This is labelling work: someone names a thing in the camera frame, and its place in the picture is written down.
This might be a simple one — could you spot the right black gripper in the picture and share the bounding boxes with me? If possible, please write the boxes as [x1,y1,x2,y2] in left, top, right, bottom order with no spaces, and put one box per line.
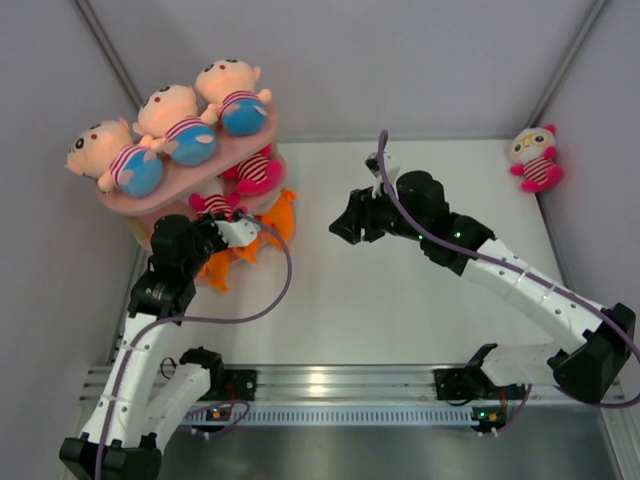
[331,180,428,245]

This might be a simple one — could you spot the white pink plush face down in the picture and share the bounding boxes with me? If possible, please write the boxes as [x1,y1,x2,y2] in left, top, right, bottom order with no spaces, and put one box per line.
[221,145,284,196]

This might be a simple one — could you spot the boy plush black hair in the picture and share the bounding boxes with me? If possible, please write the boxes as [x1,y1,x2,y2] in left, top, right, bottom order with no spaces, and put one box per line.
[65,118,164,198]

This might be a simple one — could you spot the boy plush red dot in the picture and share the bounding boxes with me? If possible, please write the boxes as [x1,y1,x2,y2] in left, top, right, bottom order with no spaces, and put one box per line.
[195,59,272,136]

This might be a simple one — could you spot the white pink plush yellow glasses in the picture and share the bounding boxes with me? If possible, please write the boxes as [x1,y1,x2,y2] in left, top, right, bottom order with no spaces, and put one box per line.
[508,124,565,194]

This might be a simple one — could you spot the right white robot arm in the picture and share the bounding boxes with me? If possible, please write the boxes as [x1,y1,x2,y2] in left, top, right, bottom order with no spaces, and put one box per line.
[329,171,636,405]

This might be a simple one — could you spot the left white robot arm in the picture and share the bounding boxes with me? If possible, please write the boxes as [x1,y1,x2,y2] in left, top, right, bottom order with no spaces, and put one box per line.
[59,214,257,479]

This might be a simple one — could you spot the pink two-tier wooden shelf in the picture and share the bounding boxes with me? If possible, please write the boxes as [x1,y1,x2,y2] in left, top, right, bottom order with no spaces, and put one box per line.
[95,106,286,250]

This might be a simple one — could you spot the orange plush toy left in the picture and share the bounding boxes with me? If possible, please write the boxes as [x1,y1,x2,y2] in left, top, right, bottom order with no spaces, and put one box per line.
[199,251,231,293]

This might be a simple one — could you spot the orange plush toy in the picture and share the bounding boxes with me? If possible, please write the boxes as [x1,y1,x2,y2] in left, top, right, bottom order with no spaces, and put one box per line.
[199,251,231,293]
[233,240,260,264]
[259,189,296,246]

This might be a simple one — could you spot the orange plush toy middle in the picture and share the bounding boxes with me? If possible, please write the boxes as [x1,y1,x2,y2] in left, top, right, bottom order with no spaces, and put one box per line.
[233,240,260,264]

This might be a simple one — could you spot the orange plush toy right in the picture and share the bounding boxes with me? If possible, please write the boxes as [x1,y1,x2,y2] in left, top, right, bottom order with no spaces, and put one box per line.
[259,189,296,246]

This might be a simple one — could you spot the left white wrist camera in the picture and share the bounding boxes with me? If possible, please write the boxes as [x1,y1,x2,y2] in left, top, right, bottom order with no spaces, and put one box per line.
[214,217,260,248]

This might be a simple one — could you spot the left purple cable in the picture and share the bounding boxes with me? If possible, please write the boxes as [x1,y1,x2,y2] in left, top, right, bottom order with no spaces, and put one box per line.
[94,212,294,480]

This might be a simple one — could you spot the purple cable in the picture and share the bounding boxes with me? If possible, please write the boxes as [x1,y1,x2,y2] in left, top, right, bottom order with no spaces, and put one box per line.
[377,129,640,409]
[94,212,294,480]

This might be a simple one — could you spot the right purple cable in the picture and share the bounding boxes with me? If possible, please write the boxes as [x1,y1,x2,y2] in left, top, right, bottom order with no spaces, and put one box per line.
[377,129,640,409]

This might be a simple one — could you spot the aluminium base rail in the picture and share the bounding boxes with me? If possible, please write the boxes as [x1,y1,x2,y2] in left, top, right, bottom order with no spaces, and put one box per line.
[79,365,576,405]

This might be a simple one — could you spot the white slotted cable duct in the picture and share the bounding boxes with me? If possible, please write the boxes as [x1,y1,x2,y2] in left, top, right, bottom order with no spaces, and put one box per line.
[181,405,502,428]

